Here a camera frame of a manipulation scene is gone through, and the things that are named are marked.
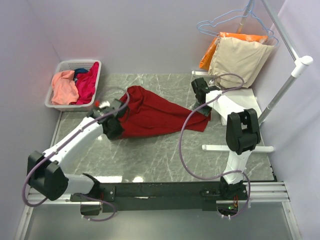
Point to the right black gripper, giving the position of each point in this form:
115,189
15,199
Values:
206,111

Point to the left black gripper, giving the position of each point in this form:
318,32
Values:
112,135

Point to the dark red t-shirt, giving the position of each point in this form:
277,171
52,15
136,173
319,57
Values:
150,115

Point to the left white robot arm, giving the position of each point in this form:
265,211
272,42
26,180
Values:
45,170

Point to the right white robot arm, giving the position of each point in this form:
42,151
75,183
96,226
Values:
242,136

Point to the orange hanging garment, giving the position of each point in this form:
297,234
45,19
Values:
206,59

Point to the folded white t-shirt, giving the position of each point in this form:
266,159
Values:
235,101

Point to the magenta shirt in basket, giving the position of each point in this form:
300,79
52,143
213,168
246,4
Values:
86,85

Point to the beige hanging garment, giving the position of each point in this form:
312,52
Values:
237,61

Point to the white plastic laundry basket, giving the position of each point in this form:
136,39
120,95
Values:
72,65

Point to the salmon pink shirt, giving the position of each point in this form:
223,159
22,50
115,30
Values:
64,88

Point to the dark blue shirt in basket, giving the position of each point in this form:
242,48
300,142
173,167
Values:
77,72

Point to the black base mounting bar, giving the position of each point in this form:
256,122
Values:
144,196

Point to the blue wire hanger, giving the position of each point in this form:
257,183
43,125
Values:
238,21

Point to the aluminium rail frame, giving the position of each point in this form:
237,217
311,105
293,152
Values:
269,217

